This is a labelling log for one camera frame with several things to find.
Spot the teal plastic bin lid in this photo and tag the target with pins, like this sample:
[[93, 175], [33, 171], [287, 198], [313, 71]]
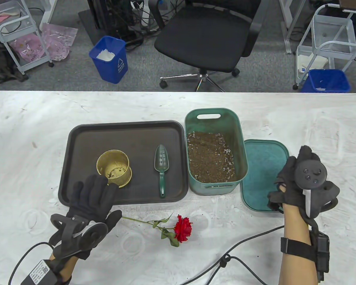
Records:
[[261, 166]]

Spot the pink plastic bag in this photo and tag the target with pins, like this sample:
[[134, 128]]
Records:
[[59, 38]]

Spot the gray hand controller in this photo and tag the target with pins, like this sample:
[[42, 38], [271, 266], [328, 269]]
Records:
[[310, 173], [83, 234]]

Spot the brown potting mix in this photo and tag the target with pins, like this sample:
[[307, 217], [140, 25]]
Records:
[[209, 160]]

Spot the green plastic garden scoop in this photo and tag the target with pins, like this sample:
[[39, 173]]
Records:
[[162, 160]]

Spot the black computer tower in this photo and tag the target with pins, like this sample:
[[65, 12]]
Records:
[[112, 17]]

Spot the red artificial rose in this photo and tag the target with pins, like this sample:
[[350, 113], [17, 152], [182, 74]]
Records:
[[183, 230]]

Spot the gray right hand controller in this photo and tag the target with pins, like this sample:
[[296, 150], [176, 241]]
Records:
[[310, 173]]

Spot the black office chair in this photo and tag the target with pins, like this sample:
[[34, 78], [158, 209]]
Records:
[[201, 38]]

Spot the gray left hand controller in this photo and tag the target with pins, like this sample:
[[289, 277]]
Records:
[[83, 234]]

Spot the white cart with white box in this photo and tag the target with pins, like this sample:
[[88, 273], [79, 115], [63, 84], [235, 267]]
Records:
[[332, 29]]

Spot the person's left hand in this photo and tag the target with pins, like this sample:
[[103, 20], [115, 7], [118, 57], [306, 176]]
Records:
[[92, 196]]

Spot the dark backpack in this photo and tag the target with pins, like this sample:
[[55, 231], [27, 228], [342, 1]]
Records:
[[0, 68]]

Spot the teal plastic storage bin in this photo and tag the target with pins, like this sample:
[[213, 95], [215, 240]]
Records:
[[240, 142]]

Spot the white table leg frame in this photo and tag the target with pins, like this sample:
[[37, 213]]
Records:
[[286, 29], [49, 12]]

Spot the gold ribbed flower pot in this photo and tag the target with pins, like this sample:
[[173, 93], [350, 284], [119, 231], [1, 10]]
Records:
[[121, 178]]

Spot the white power strip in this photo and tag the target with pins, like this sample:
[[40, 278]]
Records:
[[144, 13]]

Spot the person's right hand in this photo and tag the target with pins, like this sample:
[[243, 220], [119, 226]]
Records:
[[286, 181]]

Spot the blue plastic waste bin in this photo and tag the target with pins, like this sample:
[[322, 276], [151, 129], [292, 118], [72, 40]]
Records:
[[326, 84]]

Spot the blue bin with white paper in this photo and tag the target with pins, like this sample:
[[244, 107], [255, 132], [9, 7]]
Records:
[[112, 66]]

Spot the white cart with pink bag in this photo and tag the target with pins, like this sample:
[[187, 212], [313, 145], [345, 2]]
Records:
[[9, 32]]

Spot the dark brown plastic tray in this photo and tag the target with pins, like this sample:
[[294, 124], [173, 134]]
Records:
[[142, 139]]

